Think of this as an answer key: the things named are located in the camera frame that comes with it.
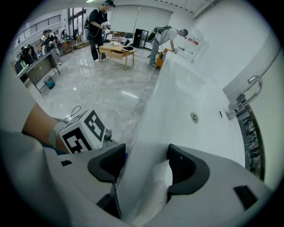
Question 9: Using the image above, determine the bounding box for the light wooden desk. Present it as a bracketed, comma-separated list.
[98, 43, 138, 71]

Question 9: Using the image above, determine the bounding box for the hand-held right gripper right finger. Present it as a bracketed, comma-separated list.
[166, 143, 210, 204]

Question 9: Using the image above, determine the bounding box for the person's grey shirt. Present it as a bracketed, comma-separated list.
[0, 64, 71, 227]

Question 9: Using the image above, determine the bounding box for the grey table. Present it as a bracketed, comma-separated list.
[25, 51, 61, 94]

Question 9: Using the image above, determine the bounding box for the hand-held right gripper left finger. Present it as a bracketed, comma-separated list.
[87, 143, 127, 219]

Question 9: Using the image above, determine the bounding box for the person's left forearm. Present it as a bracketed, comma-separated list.
[22, 103, 67, 154]

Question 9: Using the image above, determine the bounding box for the orange box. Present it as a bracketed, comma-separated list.
[155, 51, 167, 67]

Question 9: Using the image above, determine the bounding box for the black glass-door cabinet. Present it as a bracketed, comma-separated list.
[132, 28, 150, 49]

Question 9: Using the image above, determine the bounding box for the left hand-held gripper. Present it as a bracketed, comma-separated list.
[59, 108, 113, 154]

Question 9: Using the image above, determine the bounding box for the black looped floor cable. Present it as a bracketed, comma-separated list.
[70, 106, 82, 117]

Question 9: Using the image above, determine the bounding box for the white wrist strap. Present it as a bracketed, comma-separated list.
[49, 121, 67, 149]

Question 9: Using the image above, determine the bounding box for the chrome faucet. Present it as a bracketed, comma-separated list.
[226, 75, 264, 121]

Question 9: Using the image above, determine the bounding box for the mesh bin with teal liner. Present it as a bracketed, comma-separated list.
[43, 75, 56, 90]

